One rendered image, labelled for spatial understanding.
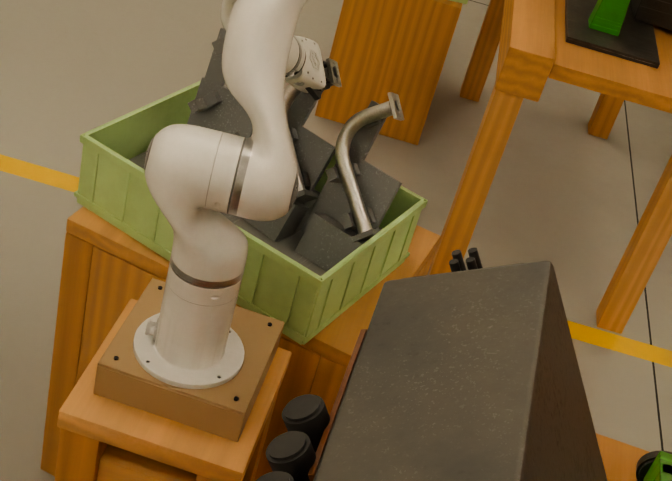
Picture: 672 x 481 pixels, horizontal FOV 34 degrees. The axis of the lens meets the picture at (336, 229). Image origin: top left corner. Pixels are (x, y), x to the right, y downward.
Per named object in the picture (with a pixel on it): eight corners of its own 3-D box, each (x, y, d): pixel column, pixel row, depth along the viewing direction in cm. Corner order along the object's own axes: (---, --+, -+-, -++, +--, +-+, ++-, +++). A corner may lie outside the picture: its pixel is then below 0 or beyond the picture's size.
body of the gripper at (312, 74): (306, 75, 211) (332, 87, 221) (297, 26, 213) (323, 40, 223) (273, 86, 215) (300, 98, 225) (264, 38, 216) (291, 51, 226)
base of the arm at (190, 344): (121, 375, 179) (136, 287, 168) (145, 304, 194) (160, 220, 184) (235, 399, 180) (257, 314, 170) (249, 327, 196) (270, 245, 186)
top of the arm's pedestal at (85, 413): (56, 427, 181) (58, 410, 179) (128, 313, 207) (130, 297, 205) (238, 489, 179) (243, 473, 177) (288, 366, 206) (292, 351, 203)
